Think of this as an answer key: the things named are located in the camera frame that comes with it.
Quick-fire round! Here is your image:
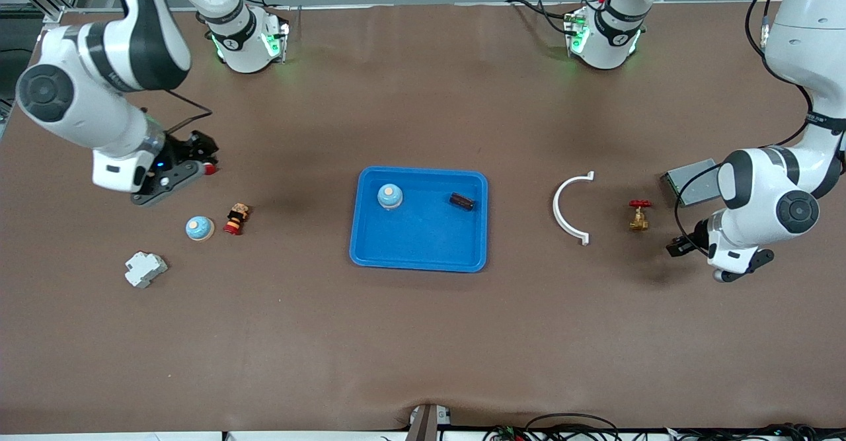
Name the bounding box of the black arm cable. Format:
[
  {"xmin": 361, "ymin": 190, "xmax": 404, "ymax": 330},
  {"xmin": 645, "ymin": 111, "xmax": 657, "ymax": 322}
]
[
  {"xmin": 674, "ymin": 0, "xmax": 815, "ymax": 253},
  {"xmin": 140, "ymin": 89, "xmax": 213, "ymax": 136}
]

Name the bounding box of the black cable bundle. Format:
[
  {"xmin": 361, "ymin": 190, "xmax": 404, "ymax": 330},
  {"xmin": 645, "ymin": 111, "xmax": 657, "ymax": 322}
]
[{"xmin": 482, "ymin": 422, "xmax": 846, "ymax": 441}]

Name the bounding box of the brown table cover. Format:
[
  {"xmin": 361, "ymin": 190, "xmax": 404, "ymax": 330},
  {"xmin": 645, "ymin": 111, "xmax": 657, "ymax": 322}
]
[{"xmin": 0, "ymin": 1, "xmax": 846, "ymax": 434}]

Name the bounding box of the scuffed blue call bell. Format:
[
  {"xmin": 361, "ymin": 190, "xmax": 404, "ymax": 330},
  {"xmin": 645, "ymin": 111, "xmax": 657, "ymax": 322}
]
[{"xmin": 185, "ymin": 216, "xmax": 214, "ymax": 242}]

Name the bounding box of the red yellow push button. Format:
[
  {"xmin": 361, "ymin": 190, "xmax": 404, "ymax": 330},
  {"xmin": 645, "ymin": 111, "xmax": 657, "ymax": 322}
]
[{"xmin": 223, "ymin": 203, "xmax": 250, "ymax": 236}]

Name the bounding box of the grey metal bracket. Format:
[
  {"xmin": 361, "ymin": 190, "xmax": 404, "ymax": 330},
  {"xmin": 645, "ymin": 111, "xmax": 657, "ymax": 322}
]
[{"xmin": 404, "ymin": 403, "xmax": 452, "ymax": 441}]

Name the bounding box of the white circuit breaker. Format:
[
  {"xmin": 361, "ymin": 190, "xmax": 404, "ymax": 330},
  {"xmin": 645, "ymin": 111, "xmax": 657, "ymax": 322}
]
[{"xmin": 124, "ymin": 251, "xmax": 169, "ymax": 289}]

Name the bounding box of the blue plastic tray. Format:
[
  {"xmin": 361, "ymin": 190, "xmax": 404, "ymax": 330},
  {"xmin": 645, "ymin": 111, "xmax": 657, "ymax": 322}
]
[{"xmin": 349, "ymin": 166, "xmax": 489, "ymax": 274}]

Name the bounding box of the black looped cable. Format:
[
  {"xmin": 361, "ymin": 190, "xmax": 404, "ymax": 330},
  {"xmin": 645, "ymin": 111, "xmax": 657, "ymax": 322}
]
[{"xmin": 525, "ymin": 413, "xmax": 622, "ymax": 441}]

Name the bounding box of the silver metal module box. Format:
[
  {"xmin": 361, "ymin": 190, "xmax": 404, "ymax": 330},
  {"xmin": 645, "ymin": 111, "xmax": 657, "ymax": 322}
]
[{"xmin": 661, "ymin": 158, "xmax": 721, "ymax": 208}]

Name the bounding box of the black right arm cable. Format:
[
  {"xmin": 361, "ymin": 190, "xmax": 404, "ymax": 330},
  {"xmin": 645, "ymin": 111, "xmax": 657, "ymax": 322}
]
[{"xmin": 140, "ymin": 89, "xmax": 213, "ymax": 136}]

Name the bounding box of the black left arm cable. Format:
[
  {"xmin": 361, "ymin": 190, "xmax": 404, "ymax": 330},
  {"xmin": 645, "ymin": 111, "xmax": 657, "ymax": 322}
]
[{"xmin": 674, "ymin": 0, "xmax": 815, "ymax": 253}]

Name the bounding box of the white curved pipe clamp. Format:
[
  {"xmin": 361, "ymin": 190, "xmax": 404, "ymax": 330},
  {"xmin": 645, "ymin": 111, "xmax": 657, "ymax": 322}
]
[{"xmin": 552, "ymin": 171, "xmax": 595, "ymax": 247}]

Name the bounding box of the brass valve red handle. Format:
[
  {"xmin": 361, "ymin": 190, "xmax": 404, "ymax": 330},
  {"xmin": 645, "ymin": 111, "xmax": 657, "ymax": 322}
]
[{"xmin": 628, "ymin": 199, "xmax": 652, "ymax": 231}]

